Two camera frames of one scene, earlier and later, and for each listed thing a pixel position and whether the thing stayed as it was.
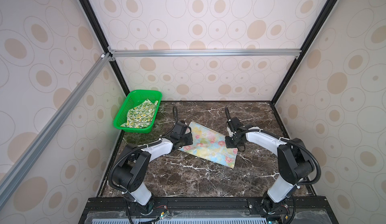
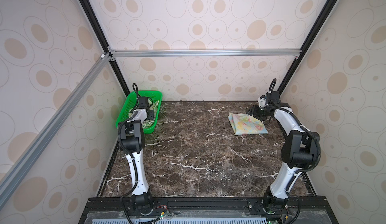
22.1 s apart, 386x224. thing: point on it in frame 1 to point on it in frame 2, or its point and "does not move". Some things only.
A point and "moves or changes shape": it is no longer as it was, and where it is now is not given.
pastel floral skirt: [210, 144] moves or changes shape
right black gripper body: [231, 142] to [261, 113]
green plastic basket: [138, 111] does not move
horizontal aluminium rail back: [204, 53] does not move
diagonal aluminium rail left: [14, 173] does not move
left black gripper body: [184, 141] to [151, 116]
